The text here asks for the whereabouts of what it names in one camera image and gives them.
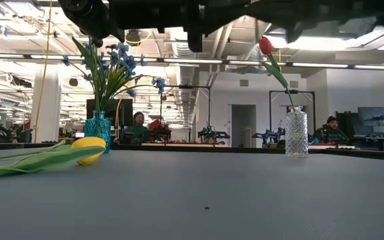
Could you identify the black rig frame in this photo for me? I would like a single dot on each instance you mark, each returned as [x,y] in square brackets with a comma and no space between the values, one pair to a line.
[185,87]
[300,91]

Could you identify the silver ventilation duct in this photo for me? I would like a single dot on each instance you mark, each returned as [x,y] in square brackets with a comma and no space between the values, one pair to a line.
[183,66]

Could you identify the black monitor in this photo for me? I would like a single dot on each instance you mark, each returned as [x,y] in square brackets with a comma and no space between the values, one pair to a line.
[125,110]

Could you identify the black background robot arms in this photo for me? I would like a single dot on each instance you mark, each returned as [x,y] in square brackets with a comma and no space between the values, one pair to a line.
[268,136]

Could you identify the blue glass vase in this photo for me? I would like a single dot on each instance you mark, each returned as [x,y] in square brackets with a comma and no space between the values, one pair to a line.
[98,133]

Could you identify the grey-blue table mat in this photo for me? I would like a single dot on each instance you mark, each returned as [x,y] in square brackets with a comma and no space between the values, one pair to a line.
[212,200]

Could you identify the dark desk monitor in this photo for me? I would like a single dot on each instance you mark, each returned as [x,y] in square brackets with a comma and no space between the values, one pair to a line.
[375,116]

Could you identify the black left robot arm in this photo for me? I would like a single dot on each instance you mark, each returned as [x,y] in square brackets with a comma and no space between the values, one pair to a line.
[78,15]

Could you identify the blue artificial flower bunch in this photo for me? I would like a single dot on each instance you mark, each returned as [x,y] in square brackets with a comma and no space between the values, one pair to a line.
[160,83]
[125,61]

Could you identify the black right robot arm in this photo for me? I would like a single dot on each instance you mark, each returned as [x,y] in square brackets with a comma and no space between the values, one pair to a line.
[362,10]

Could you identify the white building column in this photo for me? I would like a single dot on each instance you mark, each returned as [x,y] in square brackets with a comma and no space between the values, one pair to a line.
[47,106]

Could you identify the red artificial tulip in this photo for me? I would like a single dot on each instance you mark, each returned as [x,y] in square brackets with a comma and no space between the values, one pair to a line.
[265,46]

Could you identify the yellow artificial tulip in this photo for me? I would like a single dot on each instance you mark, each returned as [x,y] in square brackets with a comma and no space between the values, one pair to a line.
[88,150]

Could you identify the clear cut-glass vase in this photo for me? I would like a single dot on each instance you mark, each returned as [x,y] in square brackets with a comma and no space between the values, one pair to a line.
[297,133]

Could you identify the black ceiling-hung device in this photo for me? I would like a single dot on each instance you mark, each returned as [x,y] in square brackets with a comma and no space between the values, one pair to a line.
[133,37]

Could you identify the person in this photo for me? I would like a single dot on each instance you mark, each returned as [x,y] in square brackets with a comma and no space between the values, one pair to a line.
[331,133]
[138,128]

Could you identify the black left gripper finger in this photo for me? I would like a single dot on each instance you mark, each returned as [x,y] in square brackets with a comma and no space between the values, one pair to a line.
[195,40]

